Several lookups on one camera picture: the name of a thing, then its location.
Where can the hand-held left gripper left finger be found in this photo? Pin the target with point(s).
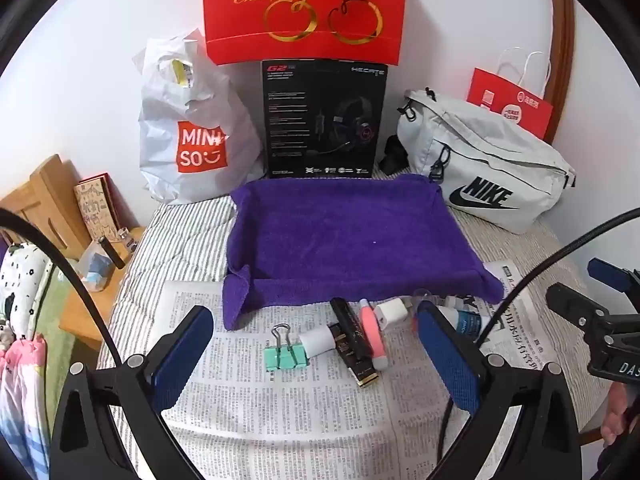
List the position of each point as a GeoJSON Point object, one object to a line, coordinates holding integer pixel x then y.
{"type": "Point", "coordinates": [182, 355]}

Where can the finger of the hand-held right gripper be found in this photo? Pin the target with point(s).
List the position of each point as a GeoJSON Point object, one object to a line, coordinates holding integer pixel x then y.
{"type": "Point", "coordinates": [575, 307]}
{"type": "Point", "coordinates": [607, 272]}

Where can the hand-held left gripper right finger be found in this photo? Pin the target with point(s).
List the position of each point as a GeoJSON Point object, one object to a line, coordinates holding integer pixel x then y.
{"type": "Point", "coordinates": [447, 360]}

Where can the blue and white bottle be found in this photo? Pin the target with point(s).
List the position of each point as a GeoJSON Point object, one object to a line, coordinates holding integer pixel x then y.
{"type": "Point", "coordinates": [470, 324]}

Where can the white charger plug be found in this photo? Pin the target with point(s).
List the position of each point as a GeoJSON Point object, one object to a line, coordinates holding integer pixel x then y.
{"type": "Point", "coordinates": [392, 312]}

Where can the pink tube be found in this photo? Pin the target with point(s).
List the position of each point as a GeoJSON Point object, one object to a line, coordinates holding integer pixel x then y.
{"type": "Point", "coordinates": [372, 332]}

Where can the brown gold packet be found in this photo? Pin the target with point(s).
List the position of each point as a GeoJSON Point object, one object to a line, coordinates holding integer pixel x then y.
{"type": "Point", "coordinates": [362, 372]}

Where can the green binder clip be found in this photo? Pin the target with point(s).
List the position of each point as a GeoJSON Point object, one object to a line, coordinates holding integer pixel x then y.
{"type": "Point", "coordinates": [284, 357]}

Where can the black rectangular case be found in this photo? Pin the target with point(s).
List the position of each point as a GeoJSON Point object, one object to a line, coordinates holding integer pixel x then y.
{"type": "Point", "coordinates": [347, 320]}

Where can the white tape roll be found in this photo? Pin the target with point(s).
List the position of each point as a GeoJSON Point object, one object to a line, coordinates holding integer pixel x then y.
{"type": "Point", "coordinates": [317, 341]}

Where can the person's right hand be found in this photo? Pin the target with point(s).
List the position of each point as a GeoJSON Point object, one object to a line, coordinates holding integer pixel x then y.
{"type": "Point", "coordinates": [617, 410]}

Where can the clear bag with blue item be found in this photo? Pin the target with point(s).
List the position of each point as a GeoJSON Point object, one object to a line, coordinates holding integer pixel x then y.
{"type": "Point", "coordinates": [95, 267]}

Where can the black cylinder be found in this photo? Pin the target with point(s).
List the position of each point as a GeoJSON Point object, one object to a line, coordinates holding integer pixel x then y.
{"type": "Point", "coordinates": [112, 252]}

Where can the small glass bottle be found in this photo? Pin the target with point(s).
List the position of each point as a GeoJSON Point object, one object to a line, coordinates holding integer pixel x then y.
{"type": "Point", "coordinates": [127, 239]}

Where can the newspaper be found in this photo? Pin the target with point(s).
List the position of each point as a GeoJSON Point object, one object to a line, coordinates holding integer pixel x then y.
{"type": "Point", "coordinates": [300, 410]}

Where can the purple towel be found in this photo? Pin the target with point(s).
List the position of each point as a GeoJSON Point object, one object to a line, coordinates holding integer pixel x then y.
{"type": "Point", "coordinates": [350, 240]}

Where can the white Nike bag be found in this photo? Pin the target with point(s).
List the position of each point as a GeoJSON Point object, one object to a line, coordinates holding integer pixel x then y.
{"type": "Point", "coordinates": [490, 165]}

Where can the small red paper bag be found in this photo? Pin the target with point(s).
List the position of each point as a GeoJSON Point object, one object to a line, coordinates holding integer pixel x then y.
{"type": "Point", "coordinates": [510, 102]}

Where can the wooden nightstand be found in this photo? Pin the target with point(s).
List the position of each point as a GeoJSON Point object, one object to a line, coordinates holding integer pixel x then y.
{"type": "Point", "coordinates": [45, 200]}

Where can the black pouch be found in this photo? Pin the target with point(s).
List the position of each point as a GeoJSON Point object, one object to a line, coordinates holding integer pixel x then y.
{"type": "Point", "coordinates": [394, 155]}

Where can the white plastic shopping bag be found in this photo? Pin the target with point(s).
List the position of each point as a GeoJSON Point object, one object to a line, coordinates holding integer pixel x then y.
{"type": "Point", "coordinates": [190, 110]}

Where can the black headset box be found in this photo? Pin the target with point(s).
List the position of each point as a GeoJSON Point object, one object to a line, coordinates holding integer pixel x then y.
{"type": "Point", "coordinates": [320, 120]}

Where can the large red gift bag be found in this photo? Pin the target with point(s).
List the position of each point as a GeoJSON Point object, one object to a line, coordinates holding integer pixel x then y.
{"type": "Point", "coordinates": [305, 5]}

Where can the curved wooden frame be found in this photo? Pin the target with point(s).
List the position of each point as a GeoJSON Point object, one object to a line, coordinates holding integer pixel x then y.
{"type": "Point", "coordinates": [562, 50]}

